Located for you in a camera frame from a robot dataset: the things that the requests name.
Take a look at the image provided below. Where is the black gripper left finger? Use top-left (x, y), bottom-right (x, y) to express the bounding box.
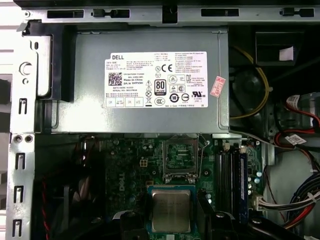
top-left (99, 193), bottom-right (151, 240)

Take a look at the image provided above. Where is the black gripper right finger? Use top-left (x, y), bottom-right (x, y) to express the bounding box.
top-left (197, 191), bottom-right (305, 240)

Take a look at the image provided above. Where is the silver CPU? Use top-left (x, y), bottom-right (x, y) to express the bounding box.
top-left (146, 186), bottom-right (198, 236)

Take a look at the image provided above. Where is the wire locking lever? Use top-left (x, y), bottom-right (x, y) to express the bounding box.
top-left (163, 139), bottom-right (211, 180)

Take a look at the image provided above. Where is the metal socket cover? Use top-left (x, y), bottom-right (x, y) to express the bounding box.
top-left (161, 133), bottom-right (201, 177)

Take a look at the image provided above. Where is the blue RAM stick white label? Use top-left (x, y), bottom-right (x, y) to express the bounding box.
top-left (239, 151), bottom-right (249, 225)

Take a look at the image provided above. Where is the black RAM slot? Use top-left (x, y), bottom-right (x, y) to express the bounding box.
top-left (216, 147), bottom-right (223, 213)
top-left (222, 147), bottom-right (229, 213)
top-left (228, 147), bottom-right (236, 213)
top-left (234, 147), bottom-right (241, 213)

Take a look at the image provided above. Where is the green motherboard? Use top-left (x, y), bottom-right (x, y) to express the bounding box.
top-left (74, 133), bottom-right (266, 240)

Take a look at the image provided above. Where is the grey power supply unit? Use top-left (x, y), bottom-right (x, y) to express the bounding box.
top-left (34, 24), bottom-right (230, 135)

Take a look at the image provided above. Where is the black PC case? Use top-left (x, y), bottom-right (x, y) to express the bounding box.
top-left (7, 0), bottom-right (320, 240)

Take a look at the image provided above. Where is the white wire connector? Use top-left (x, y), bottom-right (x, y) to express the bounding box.
top-left (249, 194), bottom-right (265, 215)

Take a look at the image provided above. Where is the black cable bundle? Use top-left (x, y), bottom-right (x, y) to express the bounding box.
top-left (292, 172), bottom-right (320, 221)

